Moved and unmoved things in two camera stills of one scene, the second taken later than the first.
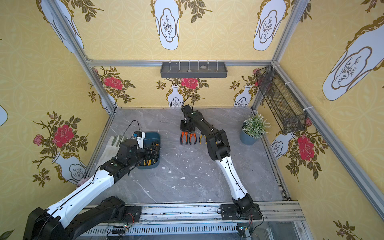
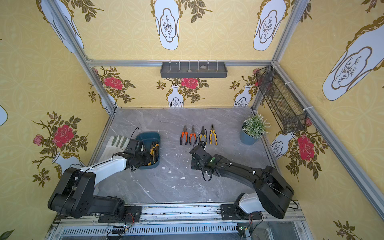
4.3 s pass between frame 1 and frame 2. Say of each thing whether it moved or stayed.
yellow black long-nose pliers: stayed
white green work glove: stayed
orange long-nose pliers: stayed
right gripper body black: moved
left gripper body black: moved
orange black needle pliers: stayed
